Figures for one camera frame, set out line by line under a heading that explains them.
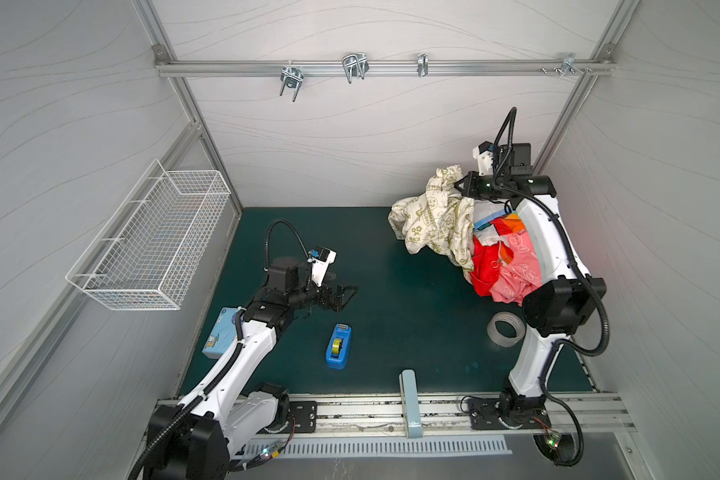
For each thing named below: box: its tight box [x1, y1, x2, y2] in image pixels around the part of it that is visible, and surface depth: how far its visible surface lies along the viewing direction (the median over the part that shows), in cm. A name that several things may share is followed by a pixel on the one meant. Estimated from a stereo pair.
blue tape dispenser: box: [326, 323, 352, 370], surface depth 82 cm
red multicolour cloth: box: [470, 200, 526, 297], surface depth 92 cm
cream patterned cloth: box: [388, 165, 474, 275], surface depth 85 cm
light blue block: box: [399, 369, 422, 439], surface depth 75 cm
